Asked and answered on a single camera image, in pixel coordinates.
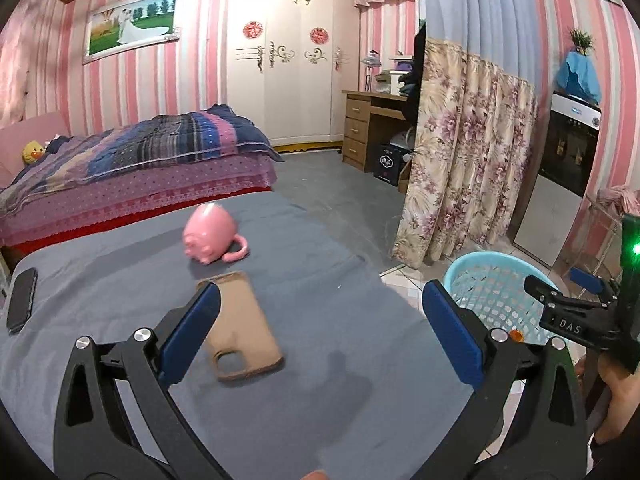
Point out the black and white appliance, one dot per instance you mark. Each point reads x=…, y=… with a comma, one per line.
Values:
x=555, y=195

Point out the grey blue tablecloth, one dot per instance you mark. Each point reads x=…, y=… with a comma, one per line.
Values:
x=320, y=400

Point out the turquoise plastic basket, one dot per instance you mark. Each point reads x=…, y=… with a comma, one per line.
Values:
x=500, y=290

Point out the framed wedding picture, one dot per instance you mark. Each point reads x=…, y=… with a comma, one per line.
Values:
x=132, y=25

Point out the bed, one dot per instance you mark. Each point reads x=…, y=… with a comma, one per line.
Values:
x=140, y=185

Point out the white printer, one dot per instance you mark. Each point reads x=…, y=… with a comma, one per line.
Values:
x=392, y=80

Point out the striped patchwork quilt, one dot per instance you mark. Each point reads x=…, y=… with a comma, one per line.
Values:
x=150, y=145

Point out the desk lamp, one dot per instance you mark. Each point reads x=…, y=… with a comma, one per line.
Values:
x=370, y=62

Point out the blue and floral curtain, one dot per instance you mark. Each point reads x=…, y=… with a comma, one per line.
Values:
x=470, y=170

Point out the blue cloth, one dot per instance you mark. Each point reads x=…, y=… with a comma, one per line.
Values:
x=580, y=77

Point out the pink pig mug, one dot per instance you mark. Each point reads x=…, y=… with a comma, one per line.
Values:
x=209, y=232

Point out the person's right hand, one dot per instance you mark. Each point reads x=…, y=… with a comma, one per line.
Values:
x=622, y=400

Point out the yellow duck plush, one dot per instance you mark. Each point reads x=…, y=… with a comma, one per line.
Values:
x=33, y=152

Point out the green potted plant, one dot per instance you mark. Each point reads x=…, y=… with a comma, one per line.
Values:
x=581, y=40

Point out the dark hanging clothing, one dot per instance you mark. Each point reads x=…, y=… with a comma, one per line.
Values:
x=416, y=75

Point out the pink floral curtain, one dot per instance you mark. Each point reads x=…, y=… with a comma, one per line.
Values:
x=25, y=60

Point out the pink cloth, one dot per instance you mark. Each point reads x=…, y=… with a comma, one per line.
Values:
x=617, y=197

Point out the black wallet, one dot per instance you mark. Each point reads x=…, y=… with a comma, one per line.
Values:
x=22, y=300

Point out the metal rack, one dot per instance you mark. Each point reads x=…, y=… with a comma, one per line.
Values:
x=602, y=240

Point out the white wardrobe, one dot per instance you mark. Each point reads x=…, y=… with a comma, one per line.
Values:
x=295, y=100

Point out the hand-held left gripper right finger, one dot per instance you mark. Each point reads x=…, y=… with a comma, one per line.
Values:
x=452, y=332

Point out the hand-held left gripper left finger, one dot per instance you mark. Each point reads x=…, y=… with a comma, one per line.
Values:
x=192, y=330

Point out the black box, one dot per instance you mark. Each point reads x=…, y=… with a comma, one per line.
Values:
x=390, y=162

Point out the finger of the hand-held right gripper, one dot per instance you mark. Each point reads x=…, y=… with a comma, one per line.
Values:
x=587, y=280
x=540, y=287

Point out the wooden desk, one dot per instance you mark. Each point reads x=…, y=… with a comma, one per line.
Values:
x=357, y=130

